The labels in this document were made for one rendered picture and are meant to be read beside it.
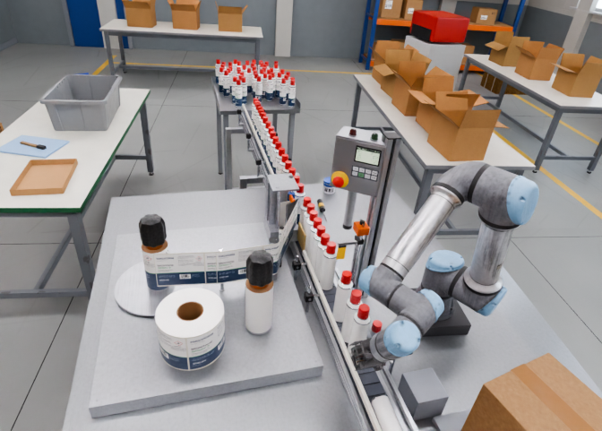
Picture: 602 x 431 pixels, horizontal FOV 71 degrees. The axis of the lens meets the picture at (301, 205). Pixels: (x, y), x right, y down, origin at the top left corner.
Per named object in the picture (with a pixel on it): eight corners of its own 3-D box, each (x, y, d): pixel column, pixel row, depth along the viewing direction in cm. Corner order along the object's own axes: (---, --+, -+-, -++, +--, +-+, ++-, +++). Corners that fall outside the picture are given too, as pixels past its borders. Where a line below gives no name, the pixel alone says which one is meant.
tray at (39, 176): (31, 165, 240) (30, 159, 238) (78, 163, 245) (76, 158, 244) (11, 195, 212) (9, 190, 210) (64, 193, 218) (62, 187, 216)
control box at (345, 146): (336, 175, 152) (343, 124, 142) (383, 185, 148) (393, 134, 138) (328, 187, 144) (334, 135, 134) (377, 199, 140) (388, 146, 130)
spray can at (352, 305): (338, 332, 143) (346, 288, 132) (352, 331, 144) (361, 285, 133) (343, 345, 139) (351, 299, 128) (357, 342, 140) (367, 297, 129)
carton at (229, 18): (215, 32, 607) (214, 4, 588) (216, 26, 647) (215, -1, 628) (248, 33, 615) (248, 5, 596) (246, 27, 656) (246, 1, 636)
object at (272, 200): (263, 225, 192) (265, 175, 179) (291, 222, 196) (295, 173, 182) (269, 244, 181) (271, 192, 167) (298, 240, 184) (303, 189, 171)
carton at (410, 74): (380, 101, 391) (387, 60, 371) (425, 102, 399) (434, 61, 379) (397, 119, 354) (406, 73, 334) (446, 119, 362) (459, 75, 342)
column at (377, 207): (352, 291, 168) (382, 133, 132) (363, 289, 169) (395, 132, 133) (356, 299, 164) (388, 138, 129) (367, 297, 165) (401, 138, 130)
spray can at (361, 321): (344, 348, 138) (353, 302, 127) (359, 345, 139) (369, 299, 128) (349, 361, 134) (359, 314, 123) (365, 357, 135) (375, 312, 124)
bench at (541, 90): (450, 106, 648) (463, 53, 607) (498, 107, 659) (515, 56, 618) (532, 175, 464) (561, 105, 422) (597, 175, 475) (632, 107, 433)
